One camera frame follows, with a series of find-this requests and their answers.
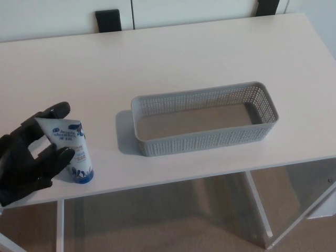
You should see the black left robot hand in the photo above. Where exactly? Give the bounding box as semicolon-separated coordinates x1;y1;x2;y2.
0;101;75;207

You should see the white blue shampoo tube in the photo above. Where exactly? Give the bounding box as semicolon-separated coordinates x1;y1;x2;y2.
34;117;95;184

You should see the white table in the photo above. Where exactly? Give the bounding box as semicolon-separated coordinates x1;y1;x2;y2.
0;13;336;249

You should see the white cabinet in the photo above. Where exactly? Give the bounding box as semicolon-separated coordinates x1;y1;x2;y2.
0;0;336;44

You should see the grey perforated plastic basket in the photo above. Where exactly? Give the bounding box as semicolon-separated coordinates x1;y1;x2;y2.
130;81;279;158

